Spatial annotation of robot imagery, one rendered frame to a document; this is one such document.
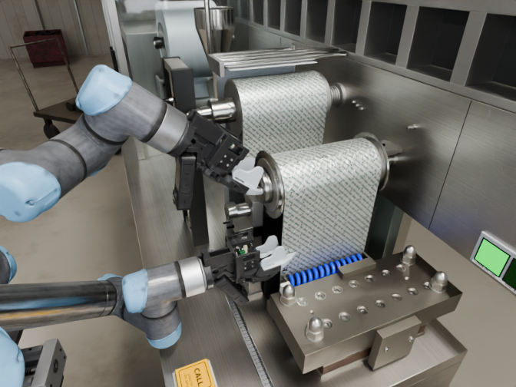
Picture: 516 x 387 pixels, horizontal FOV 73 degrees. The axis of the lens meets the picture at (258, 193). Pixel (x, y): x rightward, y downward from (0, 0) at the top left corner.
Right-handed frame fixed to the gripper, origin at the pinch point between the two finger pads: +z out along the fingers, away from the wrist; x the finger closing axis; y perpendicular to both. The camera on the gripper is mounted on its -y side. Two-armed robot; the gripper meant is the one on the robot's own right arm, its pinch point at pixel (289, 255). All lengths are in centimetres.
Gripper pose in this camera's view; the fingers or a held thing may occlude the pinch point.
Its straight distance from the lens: 80.9
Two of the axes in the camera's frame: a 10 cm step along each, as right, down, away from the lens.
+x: -3.8, -5.0, 7.8
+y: 0.0, -8.4, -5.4
